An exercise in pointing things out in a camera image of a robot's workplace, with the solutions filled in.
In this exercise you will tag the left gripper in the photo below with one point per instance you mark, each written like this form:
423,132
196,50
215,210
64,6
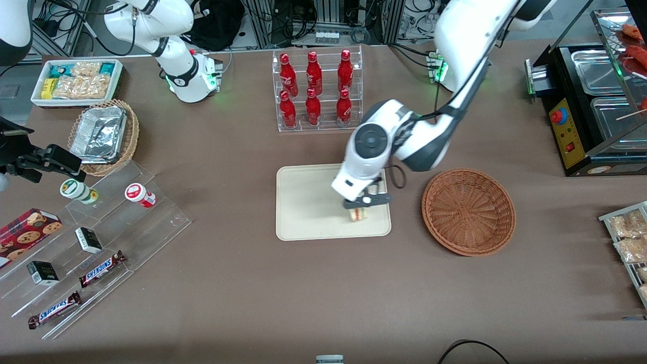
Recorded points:
374,188

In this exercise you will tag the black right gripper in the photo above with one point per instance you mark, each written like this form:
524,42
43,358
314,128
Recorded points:
11,149

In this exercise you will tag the triangular sandwich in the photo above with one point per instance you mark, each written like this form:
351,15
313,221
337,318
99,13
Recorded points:
360,215

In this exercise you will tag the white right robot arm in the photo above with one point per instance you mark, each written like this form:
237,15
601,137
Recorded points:
177,71

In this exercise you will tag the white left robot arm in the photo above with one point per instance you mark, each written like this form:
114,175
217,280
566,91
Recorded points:
470,40

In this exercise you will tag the cream plastic tray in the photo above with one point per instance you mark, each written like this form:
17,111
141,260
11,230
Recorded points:
308,202

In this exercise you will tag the aluminium foil tray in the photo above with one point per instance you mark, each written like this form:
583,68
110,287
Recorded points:
98,134

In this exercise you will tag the light tan wicker basket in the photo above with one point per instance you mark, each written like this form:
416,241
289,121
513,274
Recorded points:
132,136

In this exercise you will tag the brown round wicker basket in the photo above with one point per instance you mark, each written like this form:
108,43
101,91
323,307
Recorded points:
467,212

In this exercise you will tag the green lidded white cup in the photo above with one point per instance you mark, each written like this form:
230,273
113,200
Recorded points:
76,189

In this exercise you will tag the white rectangular snack bin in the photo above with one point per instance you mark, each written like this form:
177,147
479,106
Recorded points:
38,102

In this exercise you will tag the red tartan cookie box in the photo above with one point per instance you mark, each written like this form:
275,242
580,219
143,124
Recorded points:
25,235

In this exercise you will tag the yellow snack packet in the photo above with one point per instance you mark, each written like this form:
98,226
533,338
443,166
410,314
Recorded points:
48,88

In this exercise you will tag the clear acrylic bottle rack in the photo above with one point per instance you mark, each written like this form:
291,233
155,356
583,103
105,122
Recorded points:
326,127

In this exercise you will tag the small black box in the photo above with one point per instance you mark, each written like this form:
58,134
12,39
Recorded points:
43,273
88,240

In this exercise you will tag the clear bag of peanuts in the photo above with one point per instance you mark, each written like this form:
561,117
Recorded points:
83,87
86,69

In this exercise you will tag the red cola bottle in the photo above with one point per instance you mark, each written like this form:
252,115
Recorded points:
345,71
343,108
288,76
314,73
287,111
313,108

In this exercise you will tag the red lidded white cup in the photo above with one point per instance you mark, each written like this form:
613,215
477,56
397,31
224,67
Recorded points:
137,193

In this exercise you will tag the teal snack packet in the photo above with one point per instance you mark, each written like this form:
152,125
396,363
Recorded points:
60,71
107,68

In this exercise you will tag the snickers chocolate bar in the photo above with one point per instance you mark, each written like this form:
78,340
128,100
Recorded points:
101,268
53,311

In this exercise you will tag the clear acrylic stepped stand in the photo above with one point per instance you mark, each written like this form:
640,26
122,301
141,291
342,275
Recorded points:
151,222

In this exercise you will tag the white power strip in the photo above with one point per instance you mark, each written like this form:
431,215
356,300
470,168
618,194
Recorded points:
327,37

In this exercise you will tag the grey white edge device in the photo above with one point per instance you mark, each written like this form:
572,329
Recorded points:
329,359

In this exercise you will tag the black food warmer machine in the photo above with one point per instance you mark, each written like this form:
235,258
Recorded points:
571,136

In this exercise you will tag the black bag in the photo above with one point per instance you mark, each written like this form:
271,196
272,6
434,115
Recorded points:
217,25

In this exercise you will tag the steel warmer pan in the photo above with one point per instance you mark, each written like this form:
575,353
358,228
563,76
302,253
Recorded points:
599,73
614,124

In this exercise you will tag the clear bag of snacks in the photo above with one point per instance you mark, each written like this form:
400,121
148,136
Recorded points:
627,225
632,250

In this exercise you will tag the red sausage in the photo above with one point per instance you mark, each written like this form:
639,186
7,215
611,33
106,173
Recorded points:
638,56

